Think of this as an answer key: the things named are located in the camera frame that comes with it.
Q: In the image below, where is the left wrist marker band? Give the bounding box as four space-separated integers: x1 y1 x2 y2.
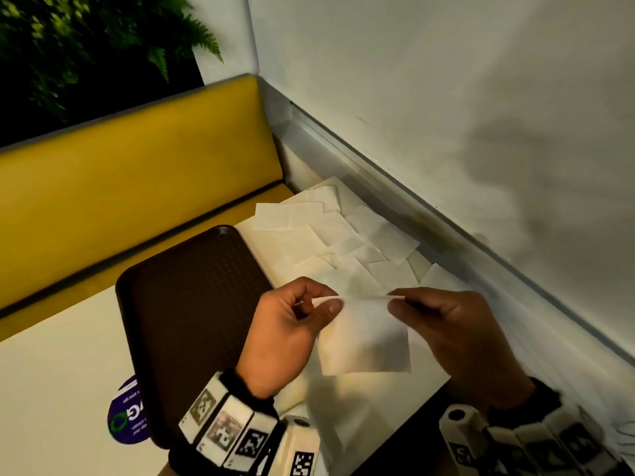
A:
168 371 279 476

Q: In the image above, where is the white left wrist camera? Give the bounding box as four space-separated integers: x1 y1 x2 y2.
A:
270 415 321 476

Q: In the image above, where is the wrist marker band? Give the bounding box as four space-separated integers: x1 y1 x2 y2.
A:
487 377 635 476
168 371 279 476

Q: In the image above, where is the purple round sticker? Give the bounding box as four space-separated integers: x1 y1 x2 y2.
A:
107 375 150 446

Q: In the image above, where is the pile of loose white napkins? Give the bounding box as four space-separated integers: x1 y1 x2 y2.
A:
253 185 472 296

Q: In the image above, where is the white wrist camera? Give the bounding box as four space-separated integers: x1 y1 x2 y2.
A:
270 415 321 476
439 403 492 476

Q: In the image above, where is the white paper napkin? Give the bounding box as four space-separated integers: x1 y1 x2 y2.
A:
312 294 412 377

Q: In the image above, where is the green fern plant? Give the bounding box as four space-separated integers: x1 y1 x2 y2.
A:
0 0 224 146

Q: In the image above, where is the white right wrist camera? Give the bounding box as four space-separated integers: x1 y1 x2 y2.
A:
439 403 492 476

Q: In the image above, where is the person's right hand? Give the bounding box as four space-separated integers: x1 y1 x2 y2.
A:
387 287 536 409

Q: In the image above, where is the right wrist marker band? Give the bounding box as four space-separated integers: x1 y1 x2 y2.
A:
487 377 635 476

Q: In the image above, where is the person's left hand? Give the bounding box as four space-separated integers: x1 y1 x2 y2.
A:
235 276 344 399

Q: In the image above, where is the yellow upholstered bench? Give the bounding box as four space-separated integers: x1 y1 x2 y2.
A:
0 74 298 342

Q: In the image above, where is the dark brown plastic tray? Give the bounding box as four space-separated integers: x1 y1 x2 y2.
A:
115 225 278 450

